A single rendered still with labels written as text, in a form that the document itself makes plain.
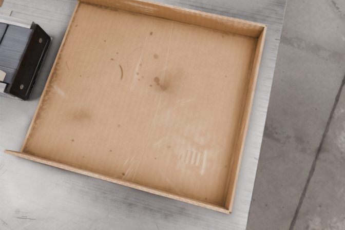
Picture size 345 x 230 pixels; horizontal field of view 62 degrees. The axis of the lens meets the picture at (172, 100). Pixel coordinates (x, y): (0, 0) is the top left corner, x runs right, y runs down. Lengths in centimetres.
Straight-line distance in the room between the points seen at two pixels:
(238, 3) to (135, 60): 19
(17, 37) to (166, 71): 21
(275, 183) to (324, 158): 23
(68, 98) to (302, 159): 107
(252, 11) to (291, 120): 91
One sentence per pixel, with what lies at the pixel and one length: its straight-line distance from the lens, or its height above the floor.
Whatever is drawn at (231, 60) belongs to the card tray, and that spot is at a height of 83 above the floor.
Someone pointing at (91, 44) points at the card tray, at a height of 83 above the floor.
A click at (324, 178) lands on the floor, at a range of 137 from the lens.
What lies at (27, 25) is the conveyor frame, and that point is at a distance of 47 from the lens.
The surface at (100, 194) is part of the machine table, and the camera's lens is 42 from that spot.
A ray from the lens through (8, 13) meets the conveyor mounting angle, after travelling 56.
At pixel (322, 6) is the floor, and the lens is 162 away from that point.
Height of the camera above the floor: 124
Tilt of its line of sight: 75 degrees down
